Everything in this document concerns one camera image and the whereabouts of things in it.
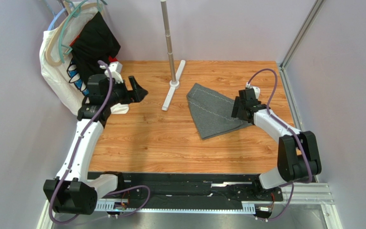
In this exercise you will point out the white stand base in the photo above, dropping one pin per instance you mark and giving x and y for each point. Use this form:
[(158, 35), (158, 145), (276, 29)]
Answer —
[(174, 85)]

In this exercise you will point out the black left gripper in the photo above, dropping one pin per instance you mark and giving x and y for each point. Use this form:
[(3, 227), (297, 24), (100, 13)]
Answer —
[(135, 95)]

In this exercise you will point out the teal clothes hanger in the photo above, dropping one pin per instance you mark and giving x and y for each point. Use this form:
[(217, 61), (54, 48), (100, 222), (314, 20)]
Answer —
[(75, 26)]

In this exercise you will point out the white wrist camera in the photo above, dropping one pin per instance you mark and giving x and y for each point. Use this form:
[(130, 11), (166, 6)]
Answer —
[(255, 88), (115, 69)]

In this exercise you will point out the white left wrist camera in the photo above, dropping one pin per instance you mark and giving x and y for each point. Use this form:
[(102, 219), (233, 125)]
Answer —
[(115, 69)]

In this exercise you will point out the aluminium corner post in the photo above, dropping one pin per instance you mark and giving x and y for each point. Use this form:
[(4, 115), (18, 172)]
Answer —
[(318, 4)]

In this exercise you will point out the beige clothes hanger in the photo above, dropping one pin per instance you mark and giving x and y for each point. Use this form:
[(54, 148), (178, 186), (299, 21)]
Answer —
[(58, 36)]

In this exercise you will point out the blue clothes hanger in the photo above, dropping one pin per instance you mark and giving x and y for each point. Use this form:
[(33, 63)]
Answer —
[(54, 20)]

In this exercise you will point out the white T-shirt with print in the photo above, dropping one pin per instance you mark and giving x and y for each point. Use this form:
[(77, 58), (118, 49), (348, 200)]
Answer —
[(64, 80)]

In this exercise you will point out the black garment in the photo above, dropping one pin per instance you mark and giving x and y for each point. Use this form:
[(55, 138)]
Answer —
[(98, 28)]

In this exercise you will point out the grey cloth napkin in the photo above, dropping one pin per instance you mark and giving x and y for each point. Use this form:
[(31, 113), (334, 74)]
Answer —
[(211, 112)]

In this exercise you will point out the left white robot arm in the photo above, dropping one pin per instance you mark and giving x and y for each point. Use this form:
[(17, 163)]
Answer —
[(70, 192)]

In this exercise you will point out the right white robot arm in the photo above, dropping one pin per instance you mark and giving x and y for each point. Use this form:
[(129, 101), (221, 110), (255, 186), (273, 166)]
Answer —
[(298, 156)]

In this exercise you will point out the red garment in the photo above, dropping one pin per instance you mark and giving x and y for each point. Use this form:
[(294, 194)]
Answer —
[(95, 48)]

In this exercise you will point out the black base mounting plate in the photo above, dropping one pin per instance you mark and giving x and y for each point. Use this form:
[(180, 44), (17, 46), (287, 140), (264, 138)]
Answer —
[(194, 191)]

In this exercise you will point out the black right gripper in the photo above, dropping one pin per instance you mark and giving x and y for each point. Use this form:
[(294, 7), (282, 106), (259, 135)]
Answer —
[(239, 109)]

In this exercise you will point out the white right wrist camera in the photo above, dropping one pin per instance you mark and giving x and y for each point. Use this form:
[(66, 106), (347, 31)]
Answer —
[(255, 88)]

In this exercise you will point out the silver metal stand pole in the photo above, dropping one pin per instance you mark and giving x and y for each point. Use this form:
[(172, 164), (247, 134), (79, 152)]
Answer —
[(168, 41)]

